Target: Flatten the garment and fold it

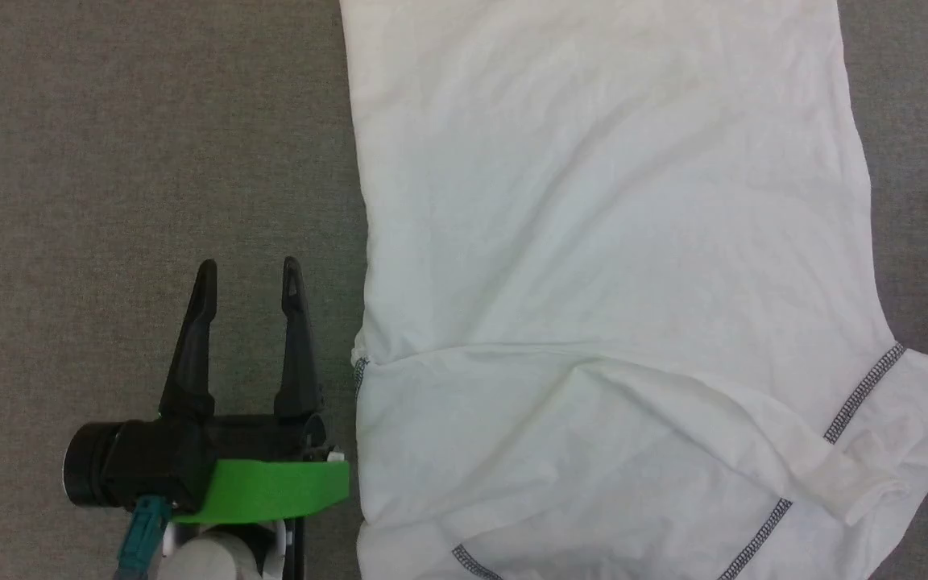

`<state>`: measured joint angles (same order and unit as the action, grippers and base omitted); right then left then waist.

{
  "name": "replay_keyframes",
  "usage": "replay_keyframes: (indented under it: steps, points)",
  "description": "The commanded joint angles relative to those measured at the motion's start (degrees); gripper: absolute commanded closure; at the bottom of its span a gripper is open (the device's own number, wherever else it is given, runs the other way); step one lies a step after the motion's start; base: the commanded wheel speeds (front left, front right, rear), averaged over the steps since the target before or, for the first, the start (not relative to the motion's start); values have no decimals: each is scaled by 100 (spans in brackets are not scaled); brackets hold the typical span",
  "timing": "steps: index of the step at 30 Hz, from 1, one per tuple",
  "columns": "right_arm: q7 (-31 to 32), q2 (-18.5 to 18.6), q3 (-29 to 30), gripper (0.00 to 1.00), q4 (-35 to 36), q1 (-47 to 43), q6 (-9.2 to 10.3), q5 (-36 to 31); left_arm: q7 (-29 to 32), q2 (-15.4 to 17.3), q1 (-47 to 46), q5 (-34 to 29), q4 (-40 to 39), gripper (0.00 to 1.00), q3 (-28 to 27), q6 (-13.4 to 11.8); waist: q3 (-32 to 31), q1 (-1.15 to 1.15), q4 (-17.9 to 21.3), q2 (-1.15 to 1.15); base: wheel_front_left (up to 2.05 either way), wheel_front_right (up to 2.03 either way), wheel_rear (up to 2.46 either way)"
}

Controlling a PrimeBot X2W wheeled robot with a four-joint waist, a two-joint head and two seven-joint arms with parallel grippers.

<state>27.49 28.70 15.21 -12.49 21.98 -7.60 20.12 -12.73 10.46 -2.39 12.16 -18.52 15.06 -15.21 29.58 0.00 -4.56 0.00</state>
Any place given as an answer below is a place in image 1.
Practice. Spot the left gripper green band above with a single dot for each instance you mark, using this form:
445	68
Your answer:
182	463

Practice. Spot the white long-sleeve garment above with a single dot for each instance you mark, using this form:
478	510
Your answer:
609	282

